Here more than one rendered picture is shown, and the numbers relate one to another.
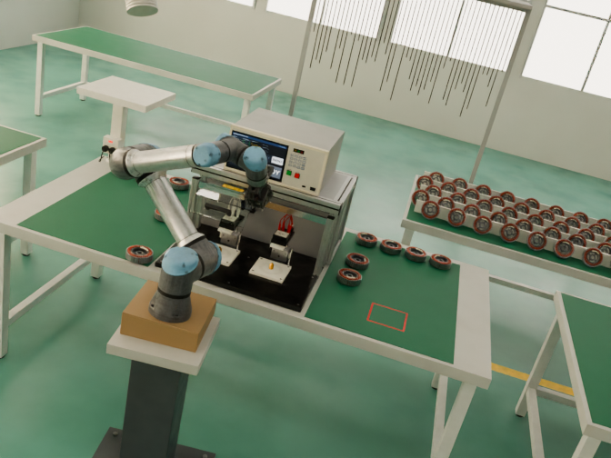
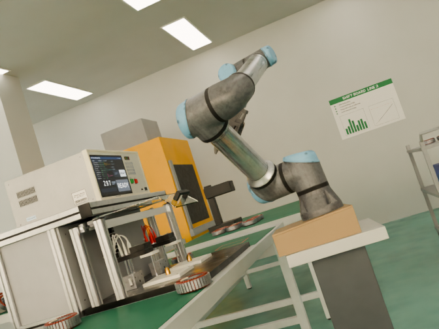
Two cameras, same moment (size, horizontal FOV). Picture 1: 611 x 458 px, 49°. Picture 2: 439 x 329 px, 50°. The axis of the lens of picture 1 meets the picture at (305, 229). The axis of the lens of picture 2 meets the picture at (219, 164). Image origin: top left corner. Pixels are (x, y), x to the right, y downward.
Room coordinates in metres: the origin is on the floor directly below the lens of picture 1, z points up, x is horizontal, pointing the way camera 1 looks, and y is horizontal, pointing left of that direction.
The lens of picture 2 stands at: (2.10, 2.06, 0.97)
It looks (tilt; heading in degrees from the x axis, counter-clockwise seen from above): 5 degrees up; 276
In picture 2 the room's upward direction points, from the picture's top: 18 degrees counter-clockwise
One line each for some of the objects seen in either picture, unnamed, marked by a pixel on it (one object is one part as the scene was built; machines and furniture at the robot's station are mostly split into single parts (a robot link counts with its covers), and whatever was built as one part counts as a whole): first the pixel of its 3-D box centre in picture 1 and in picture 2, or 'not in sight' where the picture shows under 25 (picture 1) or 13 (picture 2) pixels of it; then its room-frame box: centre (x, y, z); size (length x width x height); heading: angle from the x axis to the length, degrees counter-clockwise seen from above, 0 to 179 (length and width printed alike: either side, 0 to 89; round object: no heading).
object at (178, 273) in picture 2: (218, 253); (168, 275); (2.61, 0.35, 0.78); 0.15 x 0.15 x 0.01; 82
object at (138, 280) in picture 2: (230, 236); (133, 280); (2.75, 0.32, 0.80); 0.08 x 0.05 x 0.06; 82
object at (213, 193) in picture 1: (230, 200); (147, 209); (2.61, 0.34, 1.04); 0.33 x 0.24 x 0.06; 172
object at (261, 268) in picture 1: (270, 269); (190, 262); (2.57, 0.11, 0.78); 0.15 x 0.15 x 0.01; 82
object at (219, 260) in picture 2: (245, 263); (178, 273); (2.60, 0.22, 0.76); 0.64 x 0.47 x 0.02; 82
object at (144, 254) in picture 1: (139, 254); (193, 282); (2.45, 0.65, 0.77); 0.11 x 0.11 x 0.04
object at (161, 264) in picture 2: (280, 252); (159, 266); (2.71, 0.09, 0.80); 0.08 x 0.05 x 0.06; 82
